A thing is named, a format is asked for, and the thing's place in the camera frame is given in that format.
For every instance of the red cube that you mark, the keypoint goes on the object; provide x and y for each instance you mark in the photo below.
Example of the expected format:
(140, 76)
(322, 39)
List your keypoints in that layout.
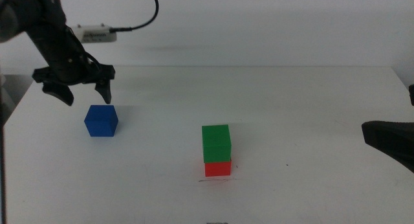
(218, 169)

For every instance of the green cube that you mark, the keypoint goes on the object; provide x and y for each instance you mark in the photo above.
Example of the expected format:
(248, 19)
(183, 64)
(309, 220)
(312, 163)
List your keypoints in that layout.
(216, 143)

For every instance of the blue cube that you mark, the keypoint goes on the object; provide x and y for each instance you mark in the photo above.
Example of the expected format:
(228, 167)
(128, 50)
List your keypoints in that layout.
(101, 122)

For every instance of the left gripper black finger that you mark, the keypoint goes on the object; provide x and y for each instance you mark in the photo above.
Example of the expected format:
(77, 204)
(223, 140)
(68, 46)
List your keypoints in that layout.
(58, 93)
(105, 91)

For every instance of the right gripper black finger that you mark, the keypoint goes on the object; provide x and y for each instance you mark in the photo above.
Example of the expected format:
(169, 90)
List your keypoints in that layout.
(394, 140)
(411, 94)

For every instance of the left black grey Piper arm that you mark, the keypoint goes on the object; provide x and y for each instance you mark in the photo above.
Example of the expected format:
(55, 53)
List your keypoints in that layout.
(32, 10)

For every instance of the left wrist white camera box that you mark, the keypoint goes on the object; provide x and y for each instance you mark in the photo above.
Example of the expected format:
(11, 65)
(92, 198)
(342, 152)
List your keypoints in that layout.
(93, 34)

